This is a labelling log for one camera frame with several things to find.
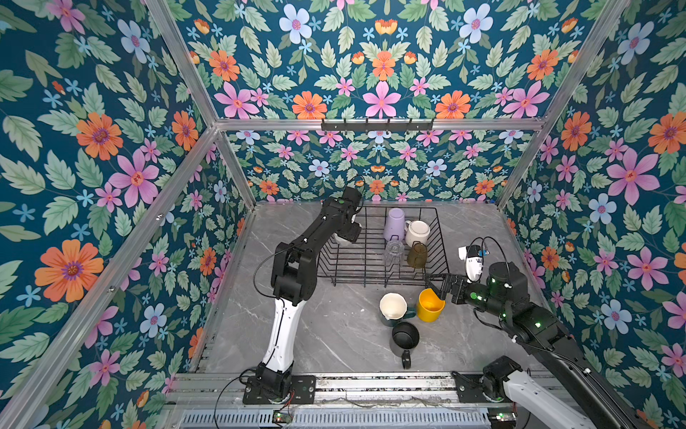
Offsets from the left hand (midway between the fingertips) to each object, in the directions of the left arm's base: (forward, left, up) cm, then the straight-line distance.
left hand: (348, 225), depth 98 cm
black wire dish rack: (-11, -4, -10) cm, 16 cm away
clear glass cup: (-11, -16, -2) cm, 20 cm away
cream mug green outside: (-30, -13, -7) cm, 33 cm away
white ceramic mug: (-8, +3, +1) cm, 8 cm away
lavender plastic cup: (-1, -17, 0) cm, 17 cm away
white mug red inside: (-3, -25, -1) cm, 25 cm away
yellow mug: (-28, -26, -10) cm, 40 cm away
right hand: (-30, -22, +13) cm, 40 cm away
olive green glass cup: (-13, -24, -3) cm, 27 cm away
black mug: (-38, -16, -10) cm, 43 cm away
